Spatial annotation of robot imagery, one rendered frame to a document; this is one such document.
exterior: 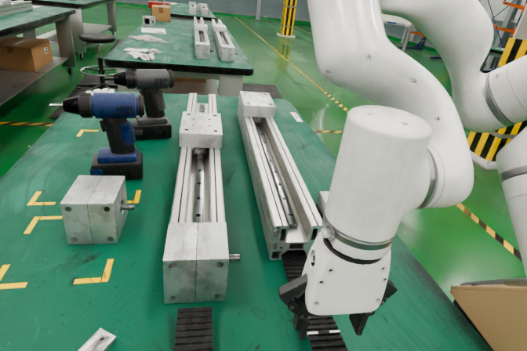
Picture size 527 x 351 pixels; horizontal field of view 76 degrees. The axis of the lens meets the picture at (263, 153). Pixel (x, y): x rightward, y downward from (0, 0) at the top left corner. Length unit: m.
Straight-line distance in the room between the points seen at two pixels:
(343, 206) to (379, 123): 0.10
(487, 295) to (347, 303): 0.30
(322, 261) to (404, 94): 0.22
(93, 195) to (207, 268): 0.27
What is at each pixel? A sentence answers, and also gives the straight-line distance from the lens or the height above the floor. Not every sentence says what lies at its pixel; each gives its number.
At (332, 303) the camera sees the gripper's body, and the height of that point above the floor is 0.92.
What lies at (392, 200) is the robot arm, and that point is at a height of 1.08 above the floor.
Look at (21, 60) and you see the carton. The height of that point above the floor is 0.33.
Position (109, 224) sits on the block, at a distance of 0.71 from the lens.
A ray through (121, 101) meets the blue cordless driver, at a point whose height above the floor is 0.99.
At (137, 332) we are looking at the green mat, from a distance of 0.59.
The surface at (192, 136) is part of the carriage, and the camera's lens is 0.88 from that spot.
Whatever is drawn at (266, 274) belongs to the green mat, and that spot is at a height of 0.78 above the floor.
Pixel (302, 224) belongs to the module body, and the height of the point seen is 0.83.
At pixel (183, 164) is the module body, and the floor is 0.86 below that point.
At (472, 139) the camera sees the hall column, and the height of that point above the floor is 0.15.
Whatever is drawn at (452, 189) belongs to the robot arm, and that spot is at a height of 1.09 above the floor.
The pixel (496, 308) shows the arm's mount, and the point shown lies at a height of 0.84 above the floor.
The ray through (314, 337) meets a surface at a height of 0.81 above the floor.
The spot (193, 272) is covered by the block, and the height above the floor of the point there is 0.85.
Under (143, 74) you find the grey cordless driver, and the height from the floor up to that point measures 0.99.
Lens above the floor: 1.26
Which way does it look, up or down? 26 degrees down
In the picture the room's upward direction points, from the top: 7 degrees clockwise
